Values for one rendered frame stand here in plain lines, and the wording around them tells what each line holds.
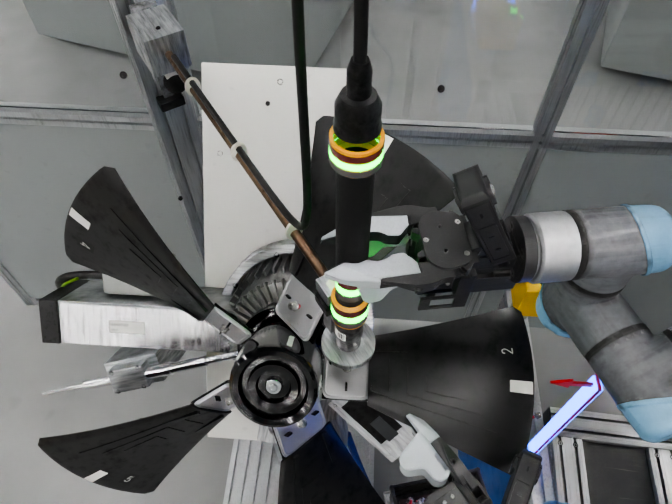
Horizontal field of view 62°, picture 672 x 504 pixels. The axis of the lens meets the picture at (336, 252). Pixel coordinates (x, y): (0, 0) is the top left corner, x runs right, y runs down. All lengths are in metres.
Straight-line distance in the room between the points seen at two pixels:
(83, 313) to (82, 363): 1.32
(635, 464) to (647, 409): 1.31
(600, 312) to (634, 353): 0.05
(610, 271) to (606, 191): 1.01
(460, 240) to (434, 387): 0.29
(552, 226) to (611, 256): 0.07
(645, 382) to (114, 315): 0.75
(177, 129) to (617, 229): 0.93
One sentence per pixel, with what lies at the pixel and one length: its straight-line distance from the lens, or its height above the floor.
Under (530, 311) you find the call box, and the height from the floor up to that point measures 1.00.
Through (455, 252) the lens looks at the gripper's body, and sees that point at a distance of 0.56.
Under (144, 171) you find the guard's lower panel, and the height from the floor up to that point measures 0.80.
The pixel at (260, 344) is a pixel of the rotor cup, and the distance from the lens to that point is 0.74.
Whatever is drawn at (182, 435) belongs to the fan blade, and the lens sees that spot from 0.91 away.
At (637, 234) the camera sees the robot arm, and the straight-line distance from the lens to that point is 0.64.
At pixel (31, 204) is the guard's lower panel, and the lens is 1.92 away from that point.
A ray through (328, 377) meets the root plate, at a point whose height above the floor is 1.18.
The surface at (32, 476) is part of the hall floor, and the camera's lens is 2.21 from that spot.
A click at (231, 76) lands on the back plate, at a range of 0.96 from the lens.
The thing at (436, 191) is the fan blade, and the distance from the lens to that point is 0.69.
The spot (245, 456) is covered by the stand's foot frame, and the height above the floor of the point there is 0.08.
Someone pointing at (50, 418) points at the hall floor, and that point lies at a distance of 2.26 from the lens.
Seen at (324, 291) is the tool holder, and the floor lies 1.36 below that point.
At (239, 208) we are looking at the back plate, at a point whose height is 1.18.
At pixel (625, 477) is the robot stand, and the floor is 0.21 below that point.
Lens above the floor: 1.92
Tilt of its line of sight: 55 degrees down
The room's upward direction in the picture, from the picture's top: straight up
